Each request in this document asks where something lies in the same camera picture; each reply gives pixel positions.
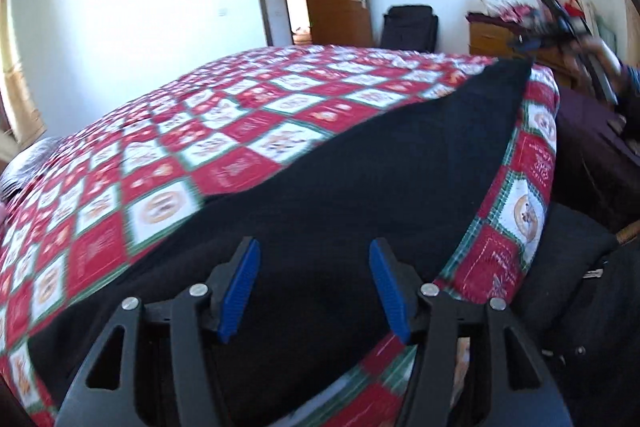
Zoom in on black chair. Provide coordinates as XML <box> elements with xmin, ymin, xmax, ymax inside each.
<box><xmin>381</xmin><ymin>5</ymin><xmax>440</xmax><ymax>52</ymax></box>

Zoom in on person's right hand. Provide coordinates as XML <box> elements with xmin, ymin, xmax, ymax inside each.
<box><xmin>582</xmin><ymin>36</ymin><xmax>625</xmax><ymax>84</ymax></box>

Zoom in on black pants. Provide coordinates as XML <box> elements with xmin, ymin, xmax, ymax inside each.
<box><xmin>27</xmin><ymin>57</ymin><xmax>533</xmax><ymax>427</ymax></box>

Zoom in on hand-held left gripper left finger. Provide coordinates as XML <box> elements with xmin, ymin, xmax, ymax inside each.
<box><xmin>55</xmin><ymin>236</ymin><xmax>262</xmax><ymax>427</ymax></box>

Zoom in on striped pillow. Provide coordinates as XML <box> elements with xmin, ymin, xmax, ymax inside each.
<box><xmin>0</xmin><ymin>136</ymin><xmax>62</xmax><ymax>204</ymax></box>

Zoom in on dark red folded cloth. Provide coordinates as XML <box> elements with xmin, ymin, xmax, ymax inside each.
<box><xmin>466</xmin><ymin>11</ymin><xmax>523</xmax><ymax>28</ymax></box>

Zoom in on wooden dresser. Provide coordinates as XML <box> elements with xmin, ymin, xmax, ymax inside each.
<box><xmin>469</xmin><ymin>18</ymin><xmax>581</xmax><ymax>90</ymax></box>

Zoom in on person's dark clothing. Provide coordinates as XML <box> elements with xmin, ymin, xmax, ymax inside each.
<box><xmin>510</xmin><ymin>202</ymin><xmax>640</xmax><ymax>427</ymax></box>

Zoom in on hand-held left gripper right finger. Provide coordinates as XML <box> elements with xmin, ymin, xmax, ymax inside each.
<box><xmin>368</xmin><ymin>238</ymin><xmax>576</xmax><ymax>427</ymax></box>

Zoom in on yellow patterned curtain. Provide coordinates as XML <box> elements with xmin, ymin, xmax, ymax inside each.
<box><xmin>0</xmin><ymin>0</ymin><xmax>47</xmax><ymax>145</ymax></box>

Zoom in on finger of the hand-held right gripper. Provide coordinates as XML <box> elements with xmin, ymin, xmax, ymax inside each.
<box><xmin>506</xmin><ymin>32</ymin><xmax>551</xmax><ymax>56</ymax></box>

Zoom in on red checkered printed blanket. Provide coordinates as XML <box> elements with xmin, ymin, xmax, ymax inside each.
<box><xmin>0</xmin><ymin>44</ymin><xmax>561</xmax><ymax>427</ymax></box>

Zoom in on dark purple cloth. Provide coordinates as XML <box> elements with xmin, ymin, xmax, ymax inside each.
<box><xmin>552</xmin><ymin>88</ymin><xmax>640</xmax><ymax>233</ymax></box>

